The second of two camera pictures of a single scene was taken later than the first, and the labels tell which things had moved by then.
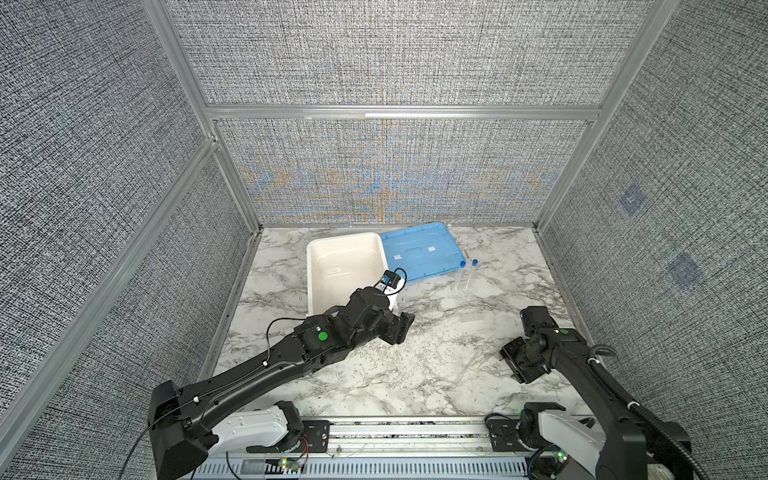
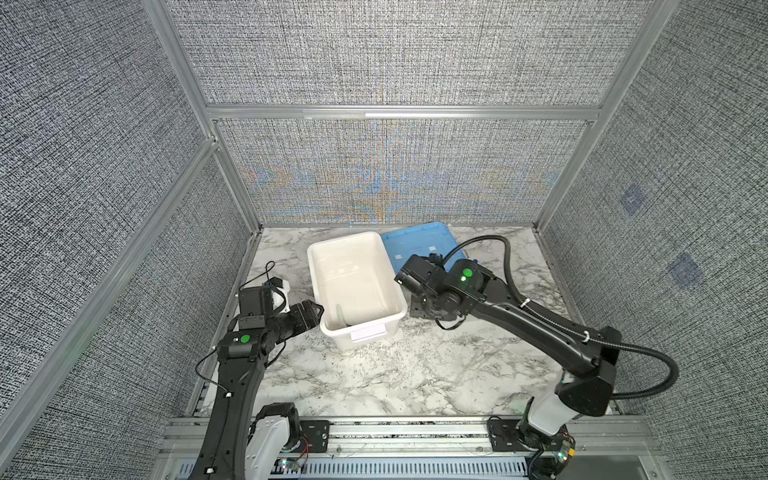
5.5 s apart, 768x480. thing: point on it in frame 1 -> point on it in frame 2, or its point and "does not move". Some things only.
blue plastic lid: x=423 y=252 does not move
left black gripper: x=398 y=327 -> x=311 y=318
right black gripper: x=519 y=372 -> x=415 y=310
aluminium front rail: x=457 y=447 does not move
